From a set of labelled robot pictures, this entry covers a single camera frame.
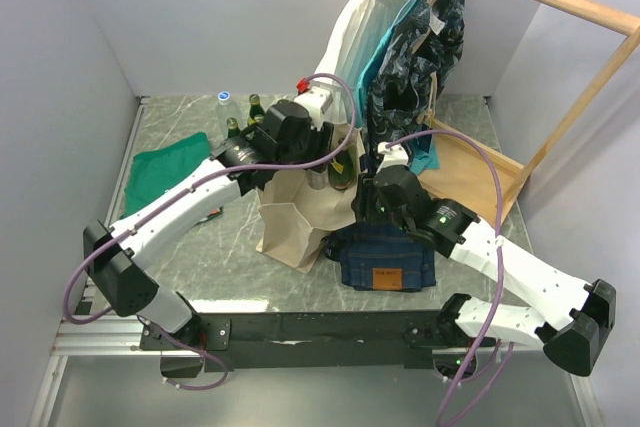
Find clear bottle blue cap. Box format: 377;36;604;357
216;91;241;139

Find beige canvas tote bag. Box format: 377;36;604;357
255;121;366;274

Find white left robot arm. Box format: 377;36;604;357
84;100;334;349

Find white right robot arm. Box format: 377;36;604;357
352;165;616;377

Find teal garment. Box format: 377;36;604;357
358;0;444;167

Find dark can silver top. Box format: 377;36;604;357
306;169;329;190

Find folded blue jeans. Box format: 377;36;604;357
324;223;436;292

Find wooden clothes rack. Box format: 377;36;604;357
352;0;640;228

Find green t-shirt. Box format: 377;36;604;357
121;132;211;218

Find dark patterned shirt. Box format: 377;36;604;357
356;0;465;170

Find white pleated garment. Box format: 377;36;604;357
309;0;416;123

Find black base bar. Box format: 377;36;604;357
138;311;481;378

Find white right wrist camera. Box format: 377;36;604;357
376;142;409;173

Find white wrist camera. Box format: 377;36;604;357
376;142;409;173
294;86;333;129

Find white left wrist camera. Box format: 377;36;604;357
294;86;333;129

